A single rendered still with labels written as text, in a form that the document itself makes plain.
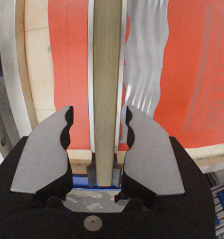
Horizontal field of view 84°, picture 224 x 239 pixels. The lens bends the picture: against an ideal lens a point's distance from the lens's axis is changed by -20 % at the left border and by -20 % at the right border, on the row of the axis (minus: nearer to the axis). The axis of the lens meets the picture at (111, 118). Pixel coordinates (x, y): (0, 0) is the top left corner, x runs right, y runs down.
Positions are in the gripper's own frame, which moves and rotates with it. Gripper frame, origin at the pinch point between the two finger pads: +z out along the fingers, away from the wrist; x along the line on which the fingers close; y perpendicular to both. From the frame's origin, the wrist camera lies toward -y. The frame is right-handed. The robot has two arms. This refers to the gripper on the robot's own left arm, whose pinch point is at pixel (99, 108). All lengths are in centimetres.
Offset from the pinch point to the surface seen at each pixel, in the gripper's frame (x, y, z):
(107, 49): 0.7, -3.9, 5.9
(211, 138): 30.4, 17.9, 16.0
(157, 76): 10.1, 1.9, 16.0
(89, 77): -1.9, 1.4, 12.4
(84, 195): -31, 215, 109
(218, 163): 35.5, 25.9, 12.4
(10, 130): -108, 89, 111
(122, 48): 3.0, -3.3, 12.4
